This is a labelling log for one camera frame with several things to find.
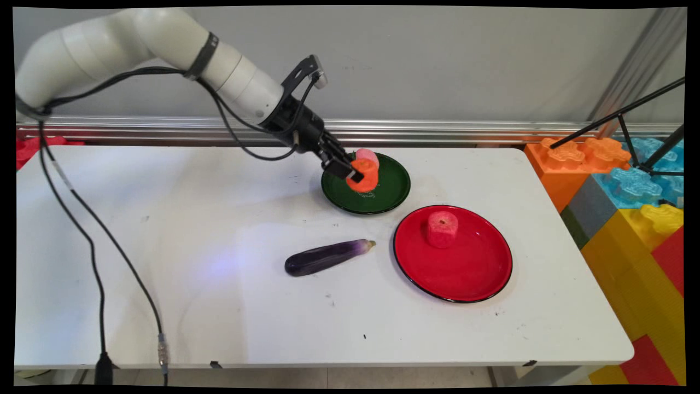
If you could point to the red plate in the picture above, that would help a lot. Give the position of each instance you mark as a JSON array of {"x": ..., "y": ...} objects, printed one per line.
[{"x": 470, "y": 268}]

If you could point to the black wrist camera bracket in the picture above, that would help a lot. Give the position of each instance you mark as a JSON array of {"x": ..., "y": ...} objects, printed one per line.
[{"x": 299, "y": 76}]

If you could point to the big grey building block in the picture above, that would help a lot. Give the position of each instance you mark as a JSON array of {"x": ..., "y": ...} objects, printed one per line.
[{"x": 593, "y": 210}]

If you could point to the horizontal aluminium rail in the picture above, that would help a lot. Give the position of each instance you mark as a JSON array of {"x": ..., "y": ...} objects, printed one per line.
[{"x": 465, "y": 131}]

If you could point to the pink toy peach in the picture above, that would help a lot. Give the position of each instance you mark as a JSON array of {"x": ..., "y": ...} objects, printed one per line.
[{"x": 369, "y": 155}]

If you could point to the big blue building block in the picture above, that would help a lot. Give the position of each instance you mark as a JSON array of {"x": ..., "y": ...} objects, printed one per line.
[{"x": 634, "y": 186}]

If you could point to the big red building block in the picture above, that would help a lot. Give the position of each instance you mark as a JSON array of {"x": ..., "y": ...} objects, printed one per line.
[{"x": 672, "y": 262}]

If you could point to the big orange building block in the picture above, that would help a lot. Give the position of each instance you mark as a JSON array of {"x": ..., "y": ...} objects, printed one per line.
[{"x": 558, "y": 175}]

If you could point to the orange toy tangerine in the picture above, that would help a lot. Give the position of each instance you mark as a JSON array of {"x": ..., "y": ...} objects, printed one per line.
[{"x": 367, "y": 178}]

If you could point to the dark green plate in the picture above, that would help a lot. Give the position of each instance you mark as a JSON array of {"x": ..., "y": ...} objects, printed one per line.
[{"x": 391, "y": 189}]

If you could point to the big yellow building block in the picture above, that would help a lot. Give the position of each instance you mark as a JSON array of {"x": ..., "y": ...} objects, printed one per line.
[{"x": 629, "y": 273}]

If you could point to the purple toy eggplant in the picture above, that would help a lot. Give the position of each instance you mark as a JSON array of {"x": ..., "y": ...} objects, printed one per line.
[{"x": 328, "y": 257}]

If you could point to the red toy apple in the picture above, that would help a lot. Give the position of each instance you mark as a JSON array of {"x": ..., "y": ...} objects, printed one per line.
[{"x": 442, "y": 230}]

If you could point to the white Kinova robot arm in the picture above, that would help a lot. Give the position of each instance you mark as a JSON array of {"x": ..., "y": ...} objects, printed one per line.
[{"x": 109, "y": 38}]

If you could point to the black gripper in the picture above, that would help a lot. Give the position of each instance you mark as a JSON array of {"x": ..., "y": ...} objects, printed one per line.
[{"x": 298, "y": 123}]

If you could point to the slanted aluminium post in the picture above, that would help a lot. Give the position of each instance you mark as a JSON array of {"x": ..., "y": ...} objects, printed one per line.
[{"x": 640, "y": 65}]

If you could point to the black tripod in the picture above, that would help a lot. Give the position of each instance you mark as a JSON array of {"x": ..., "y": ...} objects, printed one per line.
[{"x": 664, "y": 146}]

